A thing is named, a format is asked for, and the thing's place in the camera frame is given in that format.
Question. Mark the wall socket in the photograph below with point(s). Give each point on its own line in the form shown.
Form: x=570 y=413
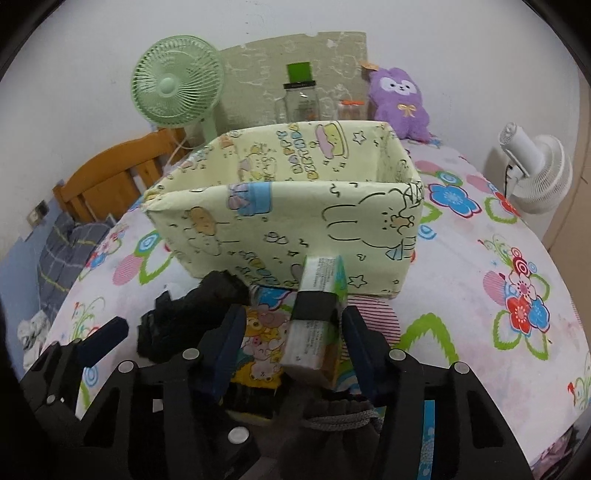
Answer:
x=38 y=213

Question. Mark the green printed board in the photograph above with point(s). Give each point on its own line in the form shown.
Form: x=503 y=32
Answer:
x=258 y=74

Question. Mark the wooden bed headboard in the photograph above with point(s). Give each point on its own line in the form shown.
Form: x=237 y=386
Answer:
x=115 y=170

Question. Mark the purple plush rabbit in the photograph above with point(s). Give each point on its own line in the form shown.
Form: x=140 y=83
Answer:
x=401 y=106

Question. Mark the green desk fan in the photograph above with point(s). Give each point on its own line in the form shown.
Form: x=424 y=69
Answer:
x=175 y=83

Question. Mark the glass mug with green lid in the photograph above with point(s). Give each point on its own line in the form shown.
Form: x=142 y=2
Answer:
x=300 y=104

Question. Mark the dark patterned cloth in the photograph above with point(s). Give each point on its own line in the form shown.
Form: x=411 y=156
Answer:
x=561 y=454

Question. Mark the toothpick jar with orange lid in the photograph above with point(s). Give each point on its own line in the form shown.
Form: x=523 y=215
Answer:
x=349 y=110

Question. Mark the yellow cartoon fabric storage box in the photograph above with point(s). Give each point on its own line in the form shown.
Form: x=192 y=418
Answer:
x=277 y=221

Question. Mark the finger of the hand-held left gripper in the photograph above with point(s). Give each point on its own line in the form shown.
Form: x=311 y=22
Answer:
x=106 y=336

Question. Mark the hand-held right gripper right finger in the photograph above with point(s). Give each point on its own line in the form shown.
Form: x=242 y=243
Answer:
x=360 y=355

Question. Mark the white desk fan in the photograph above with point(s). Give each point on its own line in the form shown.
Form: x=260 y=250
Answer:
x=540 y=175

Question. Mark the blue striped packet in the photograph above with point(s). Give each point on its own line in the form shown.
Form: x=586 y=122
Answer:
x=425 y=438

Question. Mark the black cloth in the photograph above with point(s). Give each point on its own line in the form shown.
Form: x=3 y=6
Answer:
x=207 y=290

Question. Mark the white green tissue pack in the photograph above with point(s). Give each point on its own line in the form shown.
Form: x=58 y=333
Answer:
x=316 y=277

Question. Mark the grey plaid pillow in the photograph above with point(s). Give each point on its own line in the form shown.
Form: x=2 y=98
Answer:
x=64 y=258

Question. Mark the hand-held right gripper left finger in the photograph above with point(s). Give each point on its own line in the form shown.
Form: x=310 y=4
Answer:
x=230 y=355

